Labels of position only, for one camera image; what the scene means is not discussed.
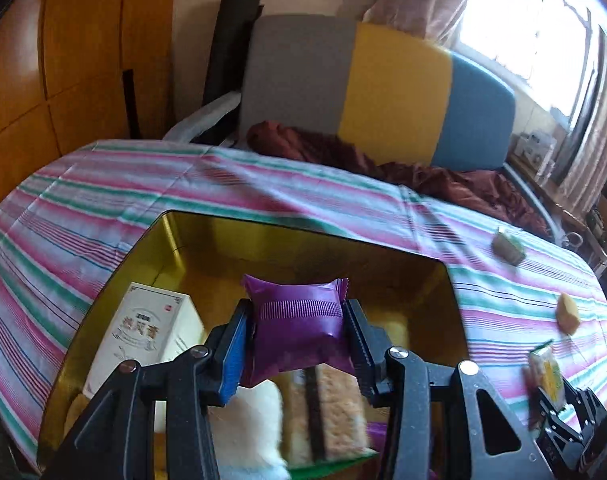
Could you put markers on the wooden wardrobe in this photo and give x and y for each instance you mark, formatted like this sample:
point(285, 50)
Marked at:
point(58, 60)

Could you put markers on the black rolled mat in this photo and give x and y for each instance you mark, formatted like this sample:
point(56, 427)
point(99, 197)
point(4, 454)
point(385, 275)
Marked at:
point(231, 45)

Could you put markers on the wooden desk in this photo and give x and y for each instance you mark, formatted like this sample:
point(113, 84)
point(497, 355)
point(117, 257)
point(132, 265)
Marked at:
point(571, 210)

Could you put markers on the green-edged rice cracker packet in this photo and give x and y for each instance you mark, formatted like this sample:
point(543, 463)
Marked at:
point(338, 410)

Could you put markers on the yellow-green snack packet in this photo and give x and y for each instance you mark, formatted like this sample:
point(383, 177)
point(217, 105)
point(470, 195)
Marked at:
point(546, 372)

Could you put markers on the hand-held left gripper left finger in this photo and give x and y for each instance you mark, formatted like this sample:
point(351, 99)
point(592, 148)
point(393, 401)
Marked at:
point(233, 355)

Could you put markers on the gold tin box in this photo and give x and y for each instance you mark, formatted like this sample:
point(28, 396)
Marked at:
point(283, 255)

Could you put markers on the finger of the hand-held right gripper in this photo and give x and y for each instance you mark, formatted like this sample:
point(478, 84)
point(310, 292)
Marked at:
point(551, 412)
point(586, 405)

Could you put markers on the purple snack packet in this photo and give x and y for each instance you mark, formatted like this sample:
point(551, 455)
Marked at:
point(378, 434)
point(298, 330)

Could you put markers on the white carton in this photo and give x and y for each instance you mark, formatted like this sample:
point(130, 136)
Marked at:
point(536, 145)

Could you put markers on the window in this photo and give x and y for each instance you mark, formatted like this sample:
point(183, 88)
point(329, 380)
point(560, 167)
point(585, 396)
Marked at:
point(523, 30)

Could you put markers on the small green box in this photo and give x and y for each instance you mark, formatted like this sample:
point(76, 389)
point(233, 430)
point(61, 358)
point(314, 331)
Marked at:
point(508, 246)

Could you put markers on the grey yellow blue sofa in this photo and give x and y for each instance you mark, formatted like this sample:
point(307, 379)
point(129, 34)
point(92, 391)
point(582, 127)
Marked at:
point(398, 85)

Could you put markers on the dark red cloth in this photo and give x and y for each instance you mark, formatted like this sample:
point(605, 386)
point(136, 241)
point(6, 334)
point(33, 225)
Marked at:
point(343, 152)

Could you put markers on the tall white box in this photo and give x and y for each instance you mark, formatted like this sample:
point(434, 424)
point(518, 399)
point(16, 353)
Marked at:
point(148, 325)

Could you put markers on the striped tablecloth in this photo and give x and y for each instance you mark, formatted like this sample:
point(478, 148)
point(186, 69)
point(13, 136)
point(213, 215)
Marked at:
point(133, 185)

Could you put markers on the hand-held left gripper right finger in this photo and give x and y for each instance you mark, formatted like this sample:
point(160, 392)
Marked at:
point(363, 360)

